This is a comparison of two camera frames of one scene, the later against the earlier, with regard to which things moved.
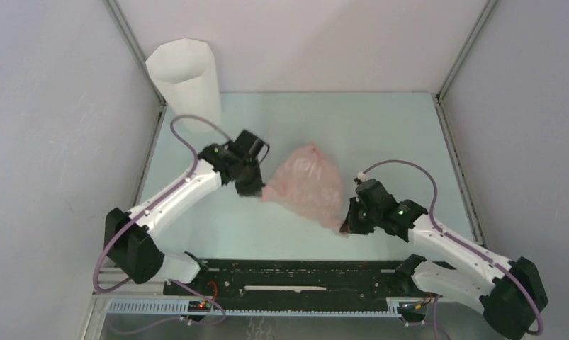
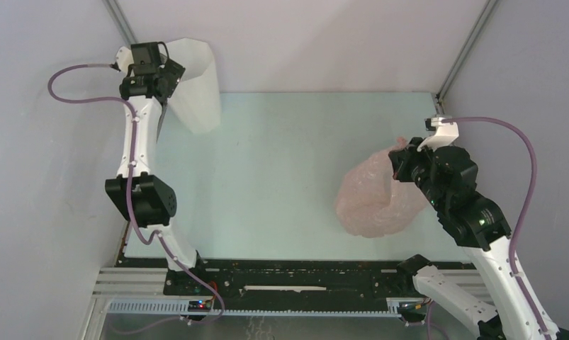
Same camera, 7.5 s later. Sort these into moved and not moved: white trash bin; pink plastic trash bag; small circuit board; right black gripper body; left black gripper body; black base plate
Moved: pink plastic trash bag; right black gripper body; left black gripper body
Not moved: black base plate; white trash bin; small circuit board
